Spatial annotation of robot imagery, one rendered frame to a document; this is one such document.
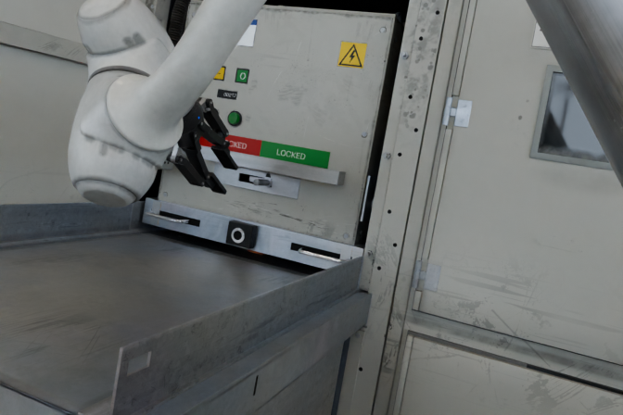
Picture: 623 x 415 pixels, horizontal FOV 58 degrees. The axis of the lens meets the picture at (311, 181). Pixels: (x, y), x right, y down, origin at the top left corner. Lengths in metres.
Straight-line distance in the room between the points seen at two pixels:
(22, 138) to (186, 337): 0.81
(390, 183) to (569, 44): 0.83
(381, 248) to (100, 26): 0.63
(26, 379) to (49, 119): 0.79
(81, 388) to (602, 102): 0.49
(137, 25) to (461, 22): 0.59
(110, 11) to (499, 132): 0.65
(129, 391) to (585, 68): 0.42
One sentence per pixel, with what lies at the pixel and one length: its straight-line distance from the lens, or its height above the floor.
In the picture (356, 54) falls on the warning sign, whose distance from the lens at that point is 1.17.
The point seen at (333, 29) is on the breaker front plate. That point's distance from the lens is 1.20.
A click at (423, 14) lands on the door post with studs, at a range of 1.11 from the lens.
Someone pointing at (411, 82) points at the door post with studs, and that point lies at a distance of 1.08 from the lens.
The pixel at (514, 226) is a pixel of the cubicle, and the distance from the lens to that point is 1.03.
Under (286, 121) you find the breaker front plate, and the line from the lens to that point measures 1.20.
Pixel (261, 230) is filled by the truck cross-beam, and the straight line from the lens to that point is 1.21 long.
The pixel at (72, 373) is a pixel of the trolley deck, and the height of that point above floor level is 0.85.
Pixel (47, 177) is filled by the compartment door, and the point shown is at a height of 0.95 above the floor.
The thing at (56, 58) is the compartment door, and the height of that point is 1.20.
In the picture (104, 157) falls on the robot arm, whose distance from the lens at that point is 0.68.
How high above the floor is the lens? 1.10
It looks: 3 degrees down
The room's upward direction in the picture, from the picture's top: 10 degrees clockwise
